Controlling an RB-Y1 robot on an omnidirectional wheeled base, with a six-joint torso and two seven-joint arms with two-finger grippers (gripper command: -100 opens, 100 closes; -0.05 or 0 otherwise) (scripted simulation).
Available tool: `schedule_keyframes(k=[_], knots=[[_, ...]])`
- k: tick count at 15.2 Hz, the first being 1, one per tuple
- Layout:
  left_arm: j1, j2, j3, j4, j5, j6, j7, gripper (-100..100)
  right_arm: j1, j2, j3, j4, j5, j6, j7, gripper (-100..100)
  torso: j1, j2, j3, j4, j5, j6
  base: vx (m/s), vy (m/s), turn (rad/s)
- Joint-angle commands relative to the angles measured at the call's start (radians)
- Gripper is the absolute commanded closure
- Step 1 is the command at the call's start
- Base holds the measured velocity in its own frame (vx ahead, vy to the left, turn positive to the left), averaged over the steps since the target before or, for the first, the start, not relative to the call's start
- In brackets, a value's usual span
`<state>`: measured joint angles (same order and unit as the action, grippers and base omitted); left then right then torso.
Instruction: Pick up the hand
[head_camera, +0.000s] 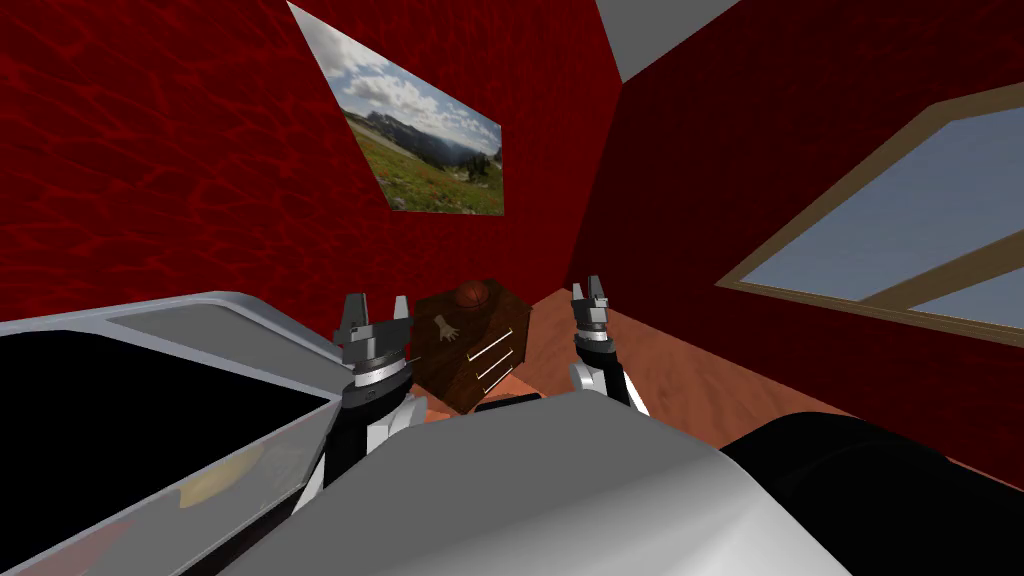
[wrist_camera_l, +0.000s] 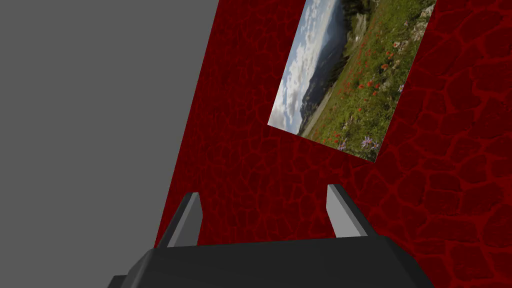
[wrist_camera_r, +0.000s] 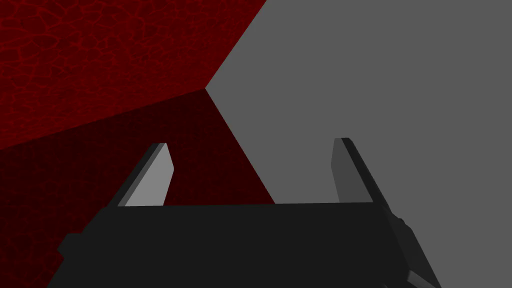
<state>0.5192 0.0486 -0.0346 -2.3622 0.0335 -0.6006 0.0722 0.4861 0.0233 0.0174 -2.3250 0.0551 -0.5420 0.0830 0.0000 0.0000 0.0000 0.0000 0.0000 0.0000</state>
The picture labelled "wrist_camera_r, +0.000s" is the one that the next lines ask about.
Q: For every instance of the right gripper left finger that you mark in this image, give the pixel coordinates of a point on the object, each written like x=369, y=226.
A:
x=150, y=184

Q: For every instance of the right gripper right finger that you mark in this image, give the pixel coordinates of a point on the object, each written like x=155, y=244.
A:
x=352, y=178

